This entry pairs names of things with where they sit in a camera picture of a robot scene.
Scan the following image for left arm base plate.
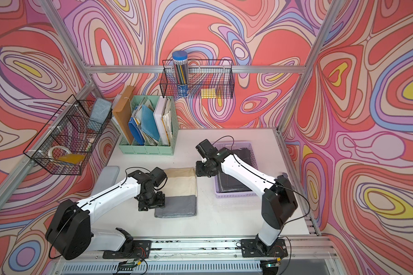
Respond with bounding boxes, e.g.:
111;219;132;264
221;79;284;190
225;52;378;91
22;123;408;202
103;239;151;259

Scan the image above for brown envelope folder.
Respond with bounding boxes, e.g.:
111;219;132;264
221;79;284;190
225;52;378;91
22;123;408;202
112;85;134;145

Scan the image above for grey blue sponge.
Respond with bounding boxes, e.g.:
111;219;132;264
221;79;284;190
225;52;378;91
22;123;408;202
87;98;112;131

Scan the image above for green file organizer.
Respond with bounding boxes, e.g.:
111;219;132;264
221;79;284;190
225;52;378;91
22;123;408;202
119;95;179;155

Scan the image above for black wire basket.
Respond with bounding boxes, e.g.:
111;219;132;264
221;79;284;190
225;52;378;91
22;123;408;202
23;95;112;175
159;58;235;99

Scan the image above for light blue pencil case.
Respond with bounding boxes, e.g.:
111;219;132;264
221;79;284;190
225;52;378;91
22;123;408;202
91;166;120;196

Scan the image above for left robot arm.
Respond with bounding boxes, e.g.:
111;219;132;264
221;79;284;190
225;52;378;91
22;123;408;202
45;167;168;260

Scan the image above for blue folder in organizer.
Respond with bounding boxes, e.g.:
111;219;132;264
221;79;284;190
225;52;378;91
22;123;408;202
128;117;145;146

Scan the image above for purple plastic basket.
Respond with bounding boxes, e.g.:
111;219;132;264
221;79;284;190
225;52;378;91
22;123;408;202
214;141;258;198

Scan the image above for black wire basket left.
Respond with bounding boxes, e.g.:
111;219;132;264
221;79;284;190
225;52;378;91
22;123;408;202
23;95;112;175

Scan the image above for blue pencil tube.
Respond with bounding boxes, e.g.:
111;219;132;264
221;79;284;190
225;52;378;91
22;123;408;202
172;50;189;97

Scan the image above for black wire basket back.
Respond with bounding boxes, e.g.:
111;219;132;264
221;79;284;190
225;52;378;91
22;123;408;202
159;58;235;99

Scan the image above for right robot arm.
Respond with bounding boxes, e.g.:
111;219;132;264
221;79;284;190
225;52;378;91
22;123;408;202
196;139;298;248

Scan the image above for dark grid pillowcase back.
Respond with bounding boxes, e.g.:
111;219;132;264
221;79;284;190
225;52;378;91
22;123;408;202
217;147;257;194

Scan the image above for white tape roll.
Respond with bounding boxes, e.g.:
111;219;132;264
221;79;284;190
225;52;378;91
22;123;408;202
48;146;71;160

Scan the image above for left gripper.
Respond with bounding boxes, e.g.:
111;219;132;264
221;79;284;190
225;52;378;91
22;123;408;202
141;189;167;212

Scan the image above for yellow pad in basket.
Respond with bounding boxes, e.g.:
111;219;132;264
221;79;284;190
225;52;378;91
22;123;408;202
57;154;86;165

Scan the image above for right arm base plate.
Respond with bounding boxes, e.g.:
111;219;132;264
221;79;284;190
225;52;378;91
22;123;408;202
237;238;289;259

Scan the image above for beige grey pillowcase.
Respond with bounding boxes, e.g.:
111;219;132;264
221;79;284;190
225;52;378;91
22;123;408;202
154;167;197;219

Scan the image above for white binder in organizer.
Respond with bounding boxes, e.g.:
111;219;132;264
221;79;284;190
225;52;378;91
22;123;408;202
153;97;169;146

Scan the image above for yellow sticky notes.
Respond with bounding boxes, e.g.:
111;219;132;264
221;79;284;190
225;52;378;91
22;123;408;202
201;88;217;99

